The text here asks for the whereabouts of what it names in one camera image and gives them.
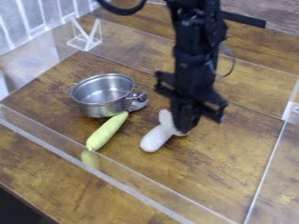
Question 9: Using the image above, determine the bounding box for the clear acrylic front barrier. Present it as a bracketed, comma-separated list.
[0, 104, 236, 224]

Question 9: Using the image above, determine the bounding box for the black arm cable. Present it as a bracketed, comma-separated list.
[95, 0, 238, 79]

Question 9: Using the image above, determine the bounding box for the small stainless steel pot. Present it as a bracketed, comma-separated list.
[63, 73, 148, 118]

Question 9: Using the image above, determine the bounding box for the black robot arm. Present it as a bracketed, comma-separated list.
[155, 0, 228, 134]

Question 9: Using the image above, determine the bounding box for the clear acrylic triangle bracket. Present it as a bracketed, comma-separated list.
[67, 19, 103, 52]

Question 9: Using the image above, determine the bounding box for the light green plush spoon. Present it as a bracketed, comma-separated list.
[85, 111, 128, 151]

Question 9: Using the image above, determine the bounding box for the plush red cap mushroom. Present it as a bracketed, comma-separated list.
[140, 108, 188, 152]

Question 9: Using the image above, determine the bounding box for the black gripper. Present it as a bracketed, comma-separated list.
[153, 70, 229, 135]

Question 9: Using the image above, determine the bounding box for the clear acrylic back barrier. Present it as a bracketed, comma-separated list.
[89, 20, 299, 125]

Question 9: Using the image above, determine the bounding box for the black bar on table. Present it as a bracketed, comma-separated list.
[223, 11, 267, 28]

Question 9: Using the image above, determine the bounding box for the clear acrylic barrier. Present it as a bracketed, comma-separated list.
[0, 104, 236, 224]
[89, 20, 299, 125]

